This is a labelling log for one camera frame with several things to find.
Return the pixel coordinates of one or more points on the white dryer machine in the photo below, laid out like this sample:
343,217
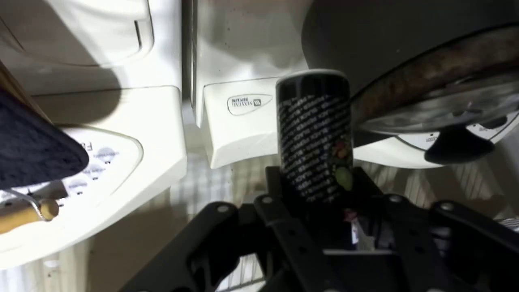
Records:
108,134

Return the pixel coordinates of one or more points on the dark folded cloth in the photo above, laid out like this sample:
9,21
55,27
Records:
34,146

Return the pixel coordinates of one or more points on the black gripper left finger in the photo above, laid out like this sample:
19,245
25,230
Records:
238,253

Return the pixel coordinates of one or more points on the white washing machine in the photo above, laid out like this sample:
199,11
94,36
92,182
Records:
244,53

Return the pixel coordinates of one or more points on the black pot with lid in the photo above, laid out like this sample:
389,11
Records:
433,91

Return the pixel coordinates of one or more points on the black container with white print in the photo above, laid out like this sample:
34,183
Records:
314,134

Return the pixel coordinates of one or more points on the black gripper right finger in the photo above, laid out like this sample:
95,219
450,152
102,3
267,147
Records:
444,248

